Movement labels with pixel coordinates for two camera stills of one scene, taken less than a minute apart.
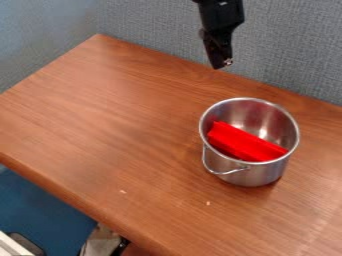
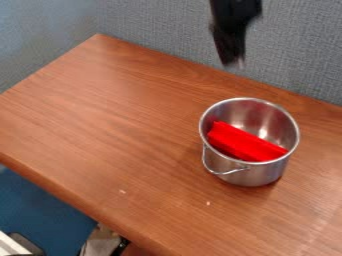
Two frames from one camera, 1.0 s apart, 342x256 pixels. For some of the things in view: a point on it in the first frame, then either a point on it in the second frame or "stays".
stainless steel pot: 250,136 stays
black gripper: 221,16 → 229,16
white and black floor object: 16,245 stays
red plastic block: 242,143 stays
